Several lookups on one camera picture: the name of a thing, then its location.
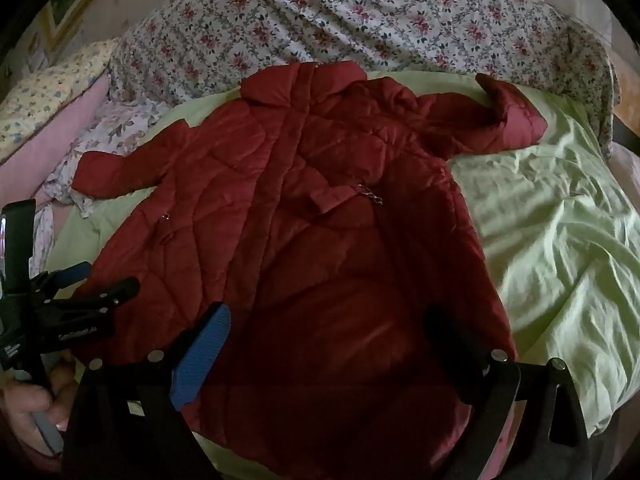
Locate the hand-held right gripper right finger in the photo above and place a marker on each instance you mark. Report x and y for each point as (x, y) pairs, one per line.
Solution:
(446, 355)

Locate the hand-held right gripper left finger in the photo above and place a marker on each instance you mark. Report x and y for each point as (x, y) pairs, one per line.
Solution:
(200, 355)

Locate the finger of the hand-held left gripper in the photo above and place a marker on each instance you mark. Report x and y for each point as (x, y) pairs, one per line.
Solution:
(75, 272)
(100, 300)

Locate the red quilted coat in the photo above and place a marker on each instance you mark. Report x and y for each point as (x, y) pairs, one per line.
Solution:
(310, 240)

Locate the person's left hand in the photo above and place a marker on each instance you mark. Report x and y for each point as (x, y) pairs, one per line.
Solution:
(35, 402)

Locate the pink cloth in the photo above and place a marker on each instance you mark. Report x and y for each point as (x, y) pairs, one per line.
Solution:
(45, 145)

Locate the light green bed sheet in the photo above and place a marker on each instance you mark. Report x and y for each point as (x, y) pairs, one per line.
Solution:
(545, 220)

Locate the yellow floral pillow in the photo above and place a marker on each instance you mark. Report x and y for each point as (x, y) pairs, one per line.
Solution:
(50, 95)

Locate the white floral duvet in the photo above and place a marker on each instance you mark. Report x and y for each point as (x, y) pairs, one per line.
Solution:
(360, 25)

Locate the gold picture frame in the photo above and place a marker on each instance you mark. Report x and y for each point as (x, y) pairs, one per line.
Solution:
(70, 5)

